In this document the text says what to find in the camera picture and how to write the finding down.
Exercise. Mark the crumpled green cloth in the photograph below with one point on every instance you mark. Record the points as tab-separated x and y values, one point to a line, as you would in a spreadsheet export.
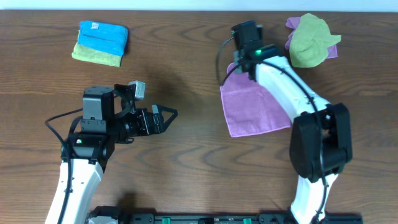
310	42

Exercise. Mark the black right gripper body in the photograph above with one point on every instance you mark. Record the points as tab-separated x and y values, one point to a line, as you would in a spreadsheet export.
236	58

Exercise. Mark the purple microfibre cloth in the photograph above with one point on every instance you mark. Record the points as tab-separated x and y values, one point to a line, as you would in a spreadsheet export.
249	109

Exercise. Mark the folded green cloth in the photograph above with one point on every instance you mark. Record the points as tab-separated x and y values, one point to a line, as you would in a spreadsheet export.
86	54

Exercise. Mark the folded blue cloth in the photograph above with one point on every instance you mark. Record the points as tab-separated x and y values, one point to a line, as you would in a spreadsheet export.
108	38

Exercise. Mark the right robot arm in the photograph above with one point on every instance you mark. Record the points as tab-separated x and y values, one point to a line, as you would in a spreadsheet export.
320	144

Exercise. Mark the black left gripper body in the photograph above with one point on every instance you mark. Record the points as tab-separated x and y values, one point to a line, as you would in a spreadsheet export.
149	122

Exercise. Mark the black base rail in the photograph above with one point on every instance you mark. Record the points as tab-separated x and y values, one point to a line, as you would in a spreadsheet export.
106	214

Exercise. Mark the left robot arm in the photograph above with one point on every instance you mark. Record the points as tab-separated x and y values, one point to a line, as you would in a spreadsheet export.
109	117

